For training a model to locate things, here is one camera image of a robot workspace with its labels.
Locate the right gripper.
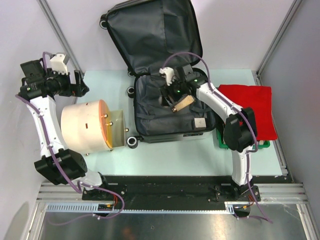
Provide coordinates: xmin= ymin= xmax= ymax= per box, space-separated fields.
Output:
xmin=158 ymin=77 xmax=186 ymax=108

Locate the beige wooden block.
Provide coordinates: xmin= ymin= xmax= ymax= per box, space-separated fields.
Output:
xmin=172 ymin=95 xmax=195 ymax=113

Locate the beige drum with orange lid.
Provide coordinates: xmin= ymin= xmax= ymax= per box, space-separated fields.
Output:
xmin=60 ymin=99 xmax=128 ymax=155

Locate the white square box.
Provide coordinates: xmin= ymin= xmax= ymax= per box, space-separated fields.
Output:
xmin=193 ymin=117 xmax=207 ymax=130

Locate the white black space suitcase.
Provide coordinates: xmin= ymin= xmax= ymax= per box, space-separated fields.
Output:
xmin=99 ymin=0 xmax=216 ymax=148

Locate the red cloth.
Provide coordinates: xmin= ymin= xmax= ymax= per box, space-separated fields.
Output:
xmin=218 ymin=84 xmax=278 ymax=141

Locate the green plastic tray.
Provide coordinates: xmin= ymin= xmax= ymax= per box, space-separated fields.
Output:
xmin=216 ymin=130 xmax=271 ymax=150

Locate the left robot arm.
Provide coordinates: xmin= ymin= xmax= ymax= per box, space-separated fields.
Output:
xmin=16 ymin=58 xmax=111 ymax=200

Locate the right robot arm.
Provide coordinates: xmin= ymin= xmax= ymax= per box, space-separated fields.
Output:
xmin=159 ymin=64 xmax=258 ymax=201

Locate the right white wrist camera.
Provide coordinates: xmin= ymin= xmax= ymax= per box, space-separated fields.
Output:
xmin=159 ymin=67 xmax=176 ymax=87

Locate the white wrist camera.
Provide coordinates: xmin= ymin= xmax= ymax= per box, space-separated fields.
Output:
xmin=49 ymin=53 xmax=70 ymax=75
xmin=159 ymin=67 xmax=176 ymax=87

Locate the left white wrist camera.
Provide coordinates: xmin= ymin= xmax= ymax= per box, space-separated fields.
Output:
xmin=49 ymin=53 xmax=70 ymax=75

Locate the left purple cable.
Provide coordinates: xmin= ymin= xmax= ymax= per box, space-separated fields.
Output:
xmin=15 ymin=51 xmax=125 ymax=227

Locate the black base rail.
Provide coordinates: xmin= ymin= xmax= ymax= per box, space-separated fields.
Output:
xmin=49 ymin=174 xmax=293 ymax=218

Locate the grey slotted cable duct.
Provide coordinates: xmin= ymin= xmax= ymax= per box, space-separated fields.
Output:
xmin=44 ymin=201 xmax=236 ymax=214

